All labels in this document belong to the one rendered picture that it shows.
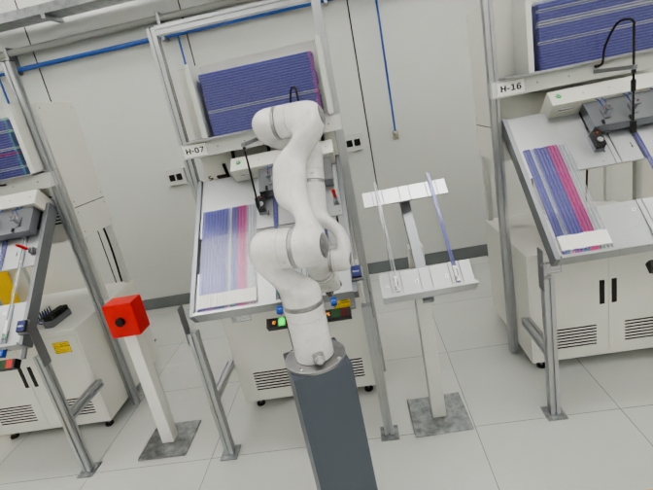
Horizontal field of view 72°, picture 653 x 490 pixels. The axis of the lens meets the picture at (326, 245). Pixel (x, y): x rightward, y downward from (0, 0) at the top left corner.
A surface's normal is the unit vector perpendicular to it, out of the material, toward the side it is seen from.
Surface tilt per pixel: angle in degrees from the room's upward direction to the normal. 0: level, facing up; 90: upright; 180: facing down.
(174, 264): 90
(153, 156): 90
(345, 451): 90
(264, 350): 90
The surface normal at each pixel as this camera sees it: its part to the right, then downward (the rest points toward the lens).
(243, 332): -0.05, 0.31
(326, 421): 0.28, 0.24
